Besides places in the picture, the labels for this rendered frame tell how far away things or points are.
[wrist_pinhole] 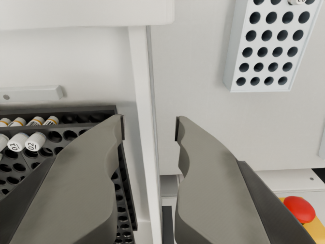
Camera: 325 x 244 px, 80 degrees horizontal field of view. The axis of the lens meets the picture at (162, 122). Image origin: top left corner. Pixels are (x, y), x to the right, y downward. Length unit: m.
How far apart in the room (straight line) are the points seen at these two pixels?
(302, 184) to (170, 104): 0.32
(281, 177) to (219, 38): 0.33
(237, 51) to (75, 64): 0.19
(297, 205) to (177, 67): 0.26
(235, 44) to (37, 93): 0.24
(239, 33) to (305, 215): 0.26
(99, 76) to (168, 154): 0.21
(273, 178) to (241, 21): 0.33
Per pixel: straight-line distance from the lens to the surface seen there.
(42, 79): 0.25
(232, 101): 0.34
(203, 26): 0.29
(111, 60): 0.22
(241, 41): 0.27
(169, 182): 0.44
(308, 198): 0.49
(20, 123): 0.24
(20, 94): 0.26
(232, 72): 0.28
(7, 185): 0.27
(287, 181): 0.50
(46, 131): 0.20
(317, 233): 0.38
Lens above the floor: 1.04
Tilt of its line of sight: 58 degrees down
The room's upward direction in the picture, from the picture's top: 177 degrees clockwise
